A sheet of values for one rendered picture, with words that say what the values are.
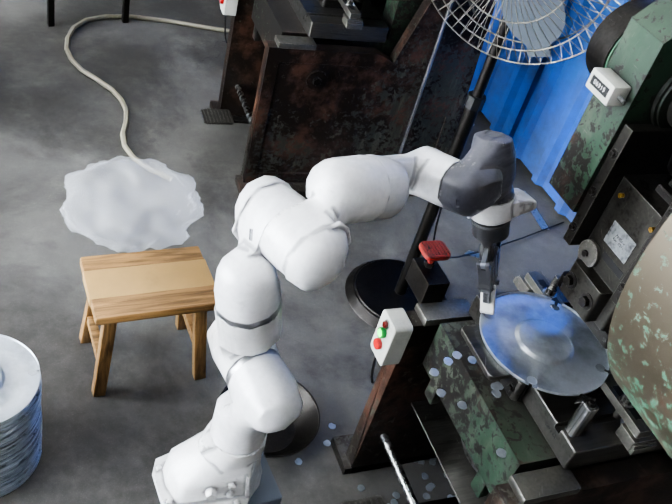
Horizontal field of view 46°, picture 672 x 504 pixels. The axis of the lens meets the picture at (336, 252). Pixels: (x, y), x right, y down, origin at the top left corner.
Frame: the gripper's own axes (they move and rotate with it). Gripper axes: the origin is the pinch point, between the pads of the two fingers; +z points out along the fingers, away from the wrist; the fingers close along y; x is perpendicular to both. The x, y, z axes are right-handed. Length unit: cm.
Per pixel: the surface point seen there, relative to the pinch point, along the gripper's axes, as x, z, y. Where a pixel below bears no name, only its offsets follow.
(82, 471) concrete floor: -98, 53, 34
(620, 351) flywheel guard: 28, -26, 41
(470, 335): -1.6, 3.8, 8.4
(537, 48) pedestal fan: -5, -30, -71
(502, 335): 4.3, 5.6, 4.3
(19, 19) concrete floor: -256, -1, -147
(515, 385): 8.1, 16.6, 6.7
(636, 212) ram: 26.7, -24.3, -2.5
